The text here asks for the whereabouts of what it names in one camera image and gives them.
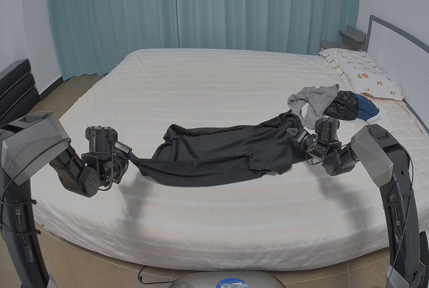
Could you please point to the black T-shirt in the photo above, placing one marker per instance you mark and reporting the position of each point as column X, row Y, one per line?
column 218, row 152

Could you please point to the grey bedside table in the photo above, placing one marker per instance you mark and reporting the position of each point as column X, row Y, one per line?
column 348, row 36

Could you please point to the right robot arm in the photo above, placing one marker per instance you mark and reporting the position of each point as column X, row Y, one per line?
column 372, row 152

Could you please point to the white printed pillow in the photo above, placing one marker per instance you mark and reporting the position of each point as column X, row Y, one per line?
column 362, row 73

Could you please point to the bed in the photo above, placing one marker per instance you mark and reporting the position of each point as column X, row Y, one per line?
column 201, row 88

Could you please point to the black chest of drawers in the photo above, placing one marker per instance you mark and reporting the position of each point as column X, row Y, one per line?
column 16, row 92

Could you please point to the grey garment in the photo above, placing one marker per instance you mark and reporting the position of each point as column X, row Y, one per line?
column 318, row 97

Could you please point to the white garment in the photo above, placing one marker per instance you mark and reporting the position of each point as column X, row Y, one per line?
column 382, row 120

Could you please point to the black shiny garment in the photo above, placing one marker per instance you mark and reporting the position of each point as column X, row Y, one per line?
column 342, row 105

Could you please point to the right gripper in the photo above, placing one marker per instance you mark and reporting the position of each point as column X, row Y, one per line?
column 303, row 138

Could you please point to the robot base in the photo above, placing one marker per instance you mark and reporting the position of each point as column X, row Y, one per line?
column 228, row 281

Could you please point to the dark blue garment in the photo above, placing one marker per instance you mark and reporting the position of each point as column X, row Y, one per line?
column 367, row 109

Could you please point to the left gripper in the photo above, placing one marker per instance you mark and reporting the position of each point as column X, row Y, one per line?
column 122, row 149

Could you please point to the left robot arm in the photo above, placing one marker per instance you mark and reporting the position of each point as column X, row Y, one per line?
column 33, row 145

